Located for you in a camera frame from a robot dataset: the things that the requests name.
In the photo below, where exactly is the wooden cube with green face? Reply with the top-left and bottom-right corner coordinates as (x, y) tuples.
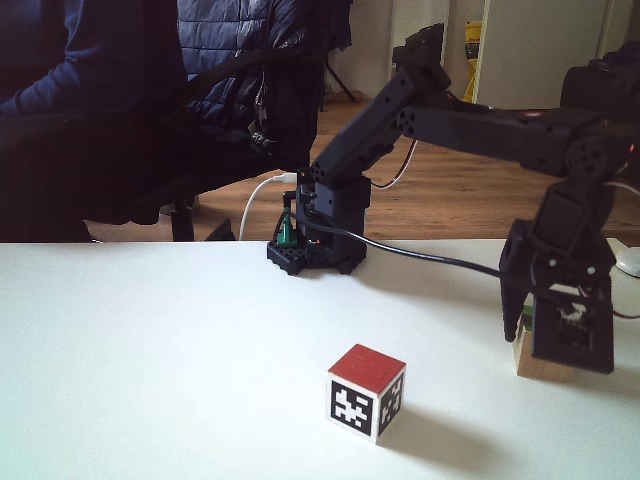
(516, 304), (576, 384)

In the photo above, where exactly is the wooden cube with red face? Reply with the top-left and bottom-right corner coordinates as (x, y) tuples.
(327, 343), (407, 446)

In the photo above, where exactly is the white computer mouse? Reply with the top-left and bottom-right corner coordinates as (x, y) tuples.
(614, 247), (640, 279)

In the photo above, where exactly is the black sofa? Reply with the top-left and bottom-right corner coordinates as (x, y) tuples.
(559, 42), (640, 119)

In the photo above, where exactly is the white door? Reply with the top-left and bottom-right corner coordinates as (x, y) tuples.
(477, 0), (629, 110)

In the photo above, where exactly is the green clamp tool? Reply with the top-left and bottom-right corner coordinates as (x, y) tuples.
(273, 207), (301, 247)

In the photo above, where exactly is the yellow package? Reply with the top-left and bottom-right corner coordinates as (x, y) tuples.
(462, 20), (485, 104)

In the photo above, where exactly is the black stand leg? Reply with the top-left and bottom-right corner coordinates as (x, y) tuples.
(319, 58), (359, 114)

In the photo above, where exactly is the black office chair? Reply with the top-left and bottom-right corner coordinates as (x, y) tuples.
(84, 49), (326, 244)

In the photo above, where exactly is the dark blue puffer jacket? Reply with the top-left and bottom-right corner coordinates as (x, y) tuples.
(177, 0), (354, 171)

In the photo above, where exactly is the person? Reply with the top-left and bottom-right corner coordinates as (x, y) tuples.
(0, 0), (281, 244)

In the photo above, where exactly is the black camera cable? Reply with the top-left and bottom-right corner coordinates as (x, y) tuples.
(294, 212), (606, 302)

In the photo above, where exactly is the white usb cable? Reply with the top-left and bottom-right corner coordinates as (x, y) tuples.
(239, 172), (301, 242)

